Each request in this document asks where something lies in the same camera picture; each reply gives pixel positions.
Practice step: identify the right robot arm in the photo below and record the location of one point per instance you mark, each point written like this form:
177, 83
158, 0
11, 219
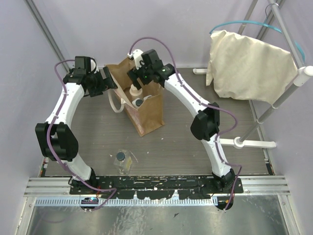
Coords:
205, 125

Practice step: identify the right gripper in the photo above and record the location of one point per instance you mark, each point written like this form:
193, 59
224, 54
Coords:
134, 77

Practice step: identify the brown paper bag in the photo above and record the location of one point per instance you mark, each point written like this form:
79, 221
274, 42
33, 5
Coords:
149, 116

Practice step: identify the white rack foot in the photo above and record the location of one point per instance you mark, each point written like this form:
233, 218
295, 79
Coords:
248, 143

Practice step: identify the beige round bottle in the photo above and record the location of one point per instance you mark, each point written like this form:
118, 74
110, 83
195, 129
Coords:
135, 92

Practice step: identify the cream canvas cloth bag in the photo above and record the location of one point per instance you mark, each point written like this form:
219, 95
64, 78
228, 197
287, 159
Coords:
244, 68

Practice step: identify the teal hanger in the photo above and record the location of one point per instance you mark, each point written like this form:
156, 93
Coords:
299, 48

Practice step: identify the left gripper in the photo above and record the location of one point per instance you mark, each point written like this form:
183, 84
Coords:
107, 78

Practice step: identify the clear glass bottle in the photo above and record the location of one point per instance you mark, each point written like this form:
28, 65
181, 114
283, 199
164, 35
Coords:
123, 161

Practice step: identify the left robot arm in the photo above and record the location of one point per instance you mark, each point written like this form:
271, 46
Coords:
55, 137

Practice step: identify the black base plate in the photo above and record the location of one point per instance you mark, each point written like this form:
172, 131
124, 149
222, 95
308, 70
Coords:
161, 187

